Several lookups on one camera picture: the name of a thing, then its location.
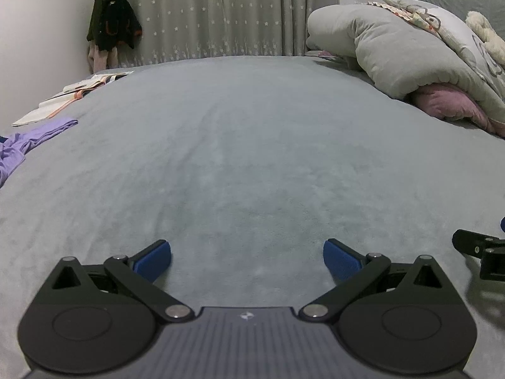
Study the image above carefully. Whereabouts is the grey folded duvet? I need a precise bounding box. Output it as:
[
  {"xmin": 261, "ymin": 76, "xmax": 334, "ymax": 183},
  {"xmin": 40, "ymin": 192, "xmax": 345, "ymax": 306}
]
[{"xmin": 307, "ymin": 4, "xmax": 505, "ymax": 127}]

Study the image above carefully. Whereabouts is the white plush toy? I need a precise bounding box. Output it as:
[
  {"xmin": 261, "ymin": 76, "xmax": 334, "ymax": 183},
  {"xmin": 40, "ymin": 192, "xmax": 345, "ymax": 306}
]
[{"xmin": 466, "ymin": 11, "xmax": 505, "ymax": 66}]

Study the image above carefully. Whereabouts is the grey printed pillow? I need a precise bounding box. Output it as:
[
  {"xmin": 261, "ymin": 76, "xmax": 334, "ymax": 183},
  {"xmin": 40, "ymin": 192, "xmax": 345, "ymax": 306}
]
[{"xmin": 375, "ymin": 0, "xmax": 505, "ymax": 103}]

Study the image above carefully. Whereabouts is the pink folded blanket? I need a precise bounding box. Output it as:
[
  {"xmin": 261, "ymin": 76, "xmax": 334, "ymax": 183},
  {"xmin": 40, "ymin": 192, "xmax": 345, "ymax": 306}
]
[{"xmin": 412, "ymin": 83, "xmax": 505, "ymax": 139}]

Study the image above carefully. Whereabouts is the purple garment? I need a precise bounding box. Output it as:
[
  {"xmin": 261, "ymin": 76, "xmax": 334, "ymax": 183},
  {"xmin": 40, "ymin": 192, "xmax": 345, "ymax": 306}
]
[{"xmin": 0, "ymin": 117, "xmax": 79, "ymax": 188}]

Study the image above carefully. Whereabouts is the black hanging garment orange trim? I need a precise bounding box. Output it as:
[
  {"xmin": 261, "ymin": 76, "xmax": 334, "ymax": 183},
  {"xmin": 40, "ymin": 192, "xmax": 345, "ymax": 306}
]
[{"xmin": 98, "ymin": 0, "xmax": 143, "ymax": 53}]

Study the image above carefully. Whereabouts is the open book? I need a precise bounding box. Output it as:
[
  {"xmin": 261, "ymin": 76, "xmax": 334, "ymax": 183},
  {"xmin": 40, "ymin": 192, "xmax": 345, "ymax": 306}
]
[{"xmin": 12, "ymin": 70, "xmax": 135, "ymax": 128}]

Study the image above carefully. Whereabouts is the grey star-patterned curtain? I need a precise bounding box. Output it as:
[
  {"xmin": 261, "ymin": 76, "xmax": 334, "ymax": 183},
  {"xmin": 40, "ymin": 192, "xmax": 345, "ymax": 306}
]
[{"xmin": 110, "ymin": 0, "xmax": 341, "ymax": 69}]

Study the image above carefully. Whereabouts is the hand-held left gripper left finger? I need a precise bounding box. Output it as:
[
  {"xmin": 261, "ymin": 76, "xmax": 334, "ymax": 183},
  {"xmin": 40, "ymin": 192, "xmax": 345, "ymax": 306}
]
[{"xmin": 35, "ymin": 239, "xmax": 196, "ymax": 322}]

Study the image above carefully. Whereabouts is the olive green hanging garment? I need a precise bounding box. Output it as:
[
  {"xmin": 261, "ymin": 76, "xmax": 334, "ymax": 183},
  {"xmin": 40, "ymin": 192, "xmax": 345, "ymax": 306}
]
[{"xmin": 87, "ymin": 0, "xmax": 110, "ymax": 43}]

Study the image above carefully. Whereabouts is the floral scalloped cloth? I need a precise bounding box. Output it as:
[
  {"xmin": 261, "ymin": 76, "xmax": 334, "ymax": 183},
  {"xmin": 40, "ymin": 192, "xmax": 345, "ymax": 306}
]
[{"xmin": 367, "ymin": 1, "xmax": 443, "ymax": 40}]

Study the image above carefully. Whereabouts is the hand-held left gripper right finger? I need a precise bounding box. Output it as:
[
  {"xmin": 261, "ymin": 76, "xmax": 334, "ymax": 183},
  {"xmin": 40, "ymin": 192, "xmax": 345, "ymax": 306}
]
[{"xmin": 299, "ymin": 238, "xmax": 461, "ymax": 322}]

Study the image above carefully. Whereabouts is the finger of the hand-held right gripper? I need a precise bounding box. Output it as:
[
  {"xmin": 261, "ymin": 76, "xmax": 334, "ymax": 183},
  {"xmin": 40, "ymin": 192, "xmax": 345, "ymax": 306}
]
[{"xmin": 452, "ymin": 229, "xmax": 505, "ymax": 281}]

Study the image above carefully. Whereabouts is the pink hanging garment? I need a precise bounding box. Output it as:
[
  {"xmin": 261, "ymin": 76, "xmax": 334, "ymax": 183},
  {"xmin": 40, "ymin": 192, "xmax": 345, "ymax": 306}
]
[{"xmin": 87, "ymin": 43, "xmax": 119, "ymax": 72}]

